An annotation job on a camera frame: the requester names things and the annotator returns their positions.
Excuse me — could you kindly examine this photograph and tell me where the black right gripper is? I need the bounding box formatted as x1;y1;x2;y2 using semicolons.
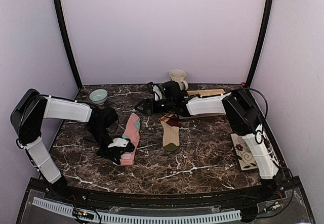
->
136;98;176;115

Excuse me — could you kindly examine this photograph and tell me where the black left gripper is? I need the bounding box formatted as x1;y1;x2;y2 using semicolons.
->
87;124;122;164

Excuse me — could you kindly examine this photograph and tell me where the pink patterned long sock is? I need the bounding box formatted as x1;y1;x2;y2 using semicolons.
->
120;113;140;166

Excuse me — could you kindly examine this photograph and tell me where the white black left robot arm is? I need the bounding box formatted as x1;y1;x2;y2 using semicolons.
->
10;88;140;202

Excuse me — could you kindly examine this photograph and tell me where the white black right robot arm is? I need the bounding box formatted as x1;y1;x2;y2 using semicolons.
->
135;81;279;181

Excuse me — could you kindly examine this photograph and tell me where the beige striped cuff sock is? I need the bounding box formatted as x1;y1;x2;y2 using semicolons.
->
159;113;181;152

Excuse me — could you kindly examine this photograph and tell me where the coral pattern ceramic mug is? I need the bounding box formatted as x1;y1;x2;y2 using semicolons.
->
169;69;189;90

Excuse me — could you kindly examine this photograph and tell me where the light blue ceramic bowl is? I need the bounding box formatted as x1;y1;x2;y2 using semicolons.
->
89;89;108;105

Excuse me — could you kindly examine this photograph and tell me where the wooden compartment organizer box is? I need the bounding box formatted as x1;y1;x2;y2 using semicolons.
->
187;89;225;97

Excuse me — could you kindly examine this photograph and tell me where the floral pattern coaster tile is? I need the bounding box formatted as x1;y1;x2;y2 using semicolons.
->
231;133;258;171

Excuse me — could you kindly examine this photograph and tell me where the white slotted cable duct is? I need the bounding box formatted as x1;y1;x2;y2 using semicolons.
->
31;197;242;223

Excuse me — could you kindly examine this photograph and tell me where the black left frame post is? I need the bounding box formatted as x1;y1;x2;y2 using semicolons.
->
53;0;83;90

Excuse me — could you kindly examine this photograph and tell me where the black frame post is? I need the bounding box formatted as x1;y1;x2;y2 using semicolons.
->
53;0;83;90
245;0;273;87

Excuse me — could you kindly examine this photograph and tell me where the black front table rail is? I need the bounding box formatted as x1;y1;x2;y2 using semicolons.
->
25;175;302;211

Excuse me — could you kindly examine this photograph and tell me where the black right frame post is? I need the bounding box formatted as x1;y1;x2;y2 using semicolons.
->
245;0;273;87

